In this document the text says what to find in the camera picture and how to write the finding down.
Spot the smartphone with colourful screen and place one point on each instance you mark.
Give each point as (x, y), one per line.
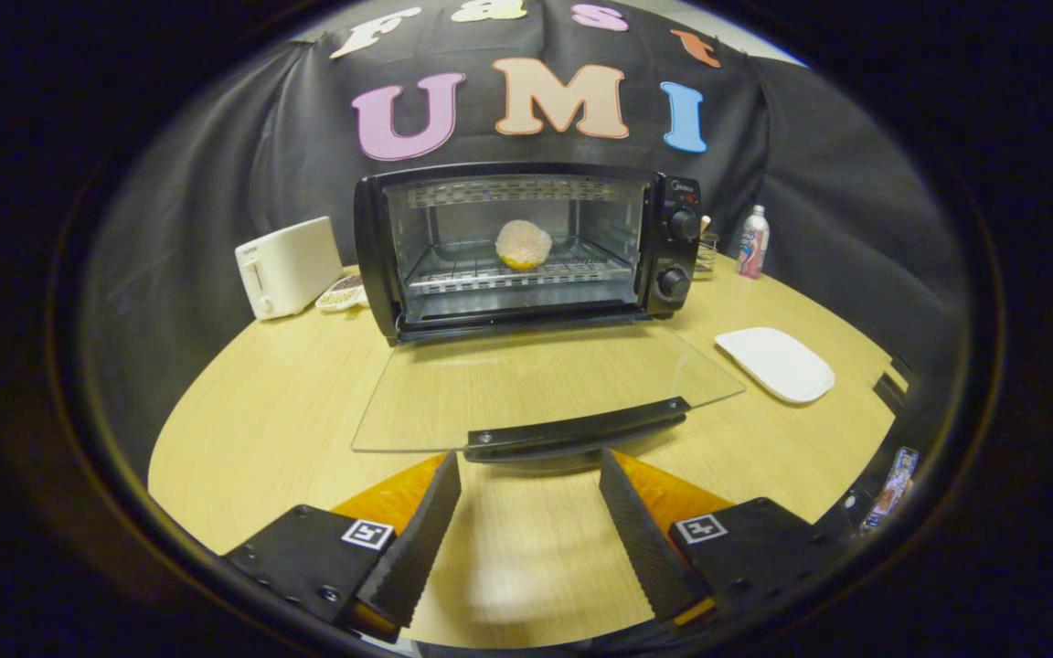
(892, 486)

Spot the black toaster oven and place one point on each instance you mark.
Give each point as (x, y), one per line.
(526, 247)

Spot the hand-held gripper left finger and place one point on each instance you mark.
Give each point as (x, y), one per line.
(417, 548)

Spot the white plate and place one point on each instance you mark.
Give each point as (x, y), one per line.
(775, 364)

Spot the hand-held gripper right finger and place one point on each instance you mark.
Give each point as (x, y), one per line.
(645, 548)

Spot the round sugared bun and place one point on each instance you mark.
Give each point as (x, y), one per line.
(523, 244)

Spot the white pop-up toaster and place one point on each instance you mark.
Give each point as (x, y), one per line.
(287, 267)

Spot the black backdrop cloth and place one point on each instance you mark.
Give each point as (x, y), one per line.
(216, 201)

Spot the pink label drink bottle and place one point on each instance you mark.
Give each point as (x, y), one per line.
(753, 241)

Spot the clear glass jar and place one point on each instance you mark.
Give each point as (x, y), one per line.
(707, 250)

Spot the small patterned dish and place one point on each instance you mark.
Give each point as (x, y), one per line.
(344, 292)

